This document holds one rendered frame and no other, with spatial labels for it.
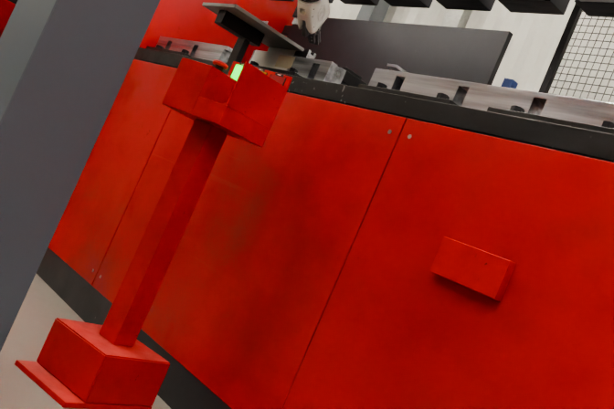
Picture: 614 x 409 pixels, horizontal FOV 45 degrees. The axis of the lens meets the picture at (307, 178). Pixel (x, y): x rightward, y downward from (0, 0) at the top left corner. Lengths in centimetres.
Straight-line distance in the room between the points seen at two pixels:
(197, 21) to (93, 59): 164
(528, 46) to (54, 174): 602
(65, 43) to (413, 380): 86
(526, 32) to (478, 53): 478
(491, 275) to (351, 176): 45
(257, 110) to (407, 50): 108
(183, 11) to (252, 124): 139
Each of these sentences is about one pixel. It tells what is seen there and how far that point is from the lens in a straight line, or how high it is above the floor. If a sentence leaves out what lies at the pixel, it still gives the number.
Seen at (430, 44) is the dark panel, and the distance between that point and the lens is 259.
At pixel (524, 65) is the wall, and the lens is 702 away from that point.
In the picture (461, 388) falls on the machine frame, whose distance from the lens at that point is 131.
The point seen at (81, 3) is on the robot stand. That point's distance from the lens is 141.
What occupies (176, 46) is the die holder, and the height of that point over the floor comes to 94.
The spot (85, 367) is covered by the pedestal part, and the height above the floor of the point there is 7.
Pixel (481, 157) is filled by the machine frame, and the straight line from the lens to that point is 141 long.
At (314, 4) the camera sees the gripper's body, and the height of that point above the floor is 107.
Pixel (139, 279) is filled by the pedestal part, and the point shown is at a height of 27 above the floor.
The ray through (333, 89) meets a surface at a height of 86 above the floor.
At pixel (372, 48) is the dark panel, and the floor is 123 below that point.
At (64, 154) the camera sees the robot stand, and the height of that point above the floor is 48.
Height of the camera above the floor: 54
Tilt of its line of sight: 3 degrees up
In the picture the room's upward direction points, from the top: 24 degrees clockwise
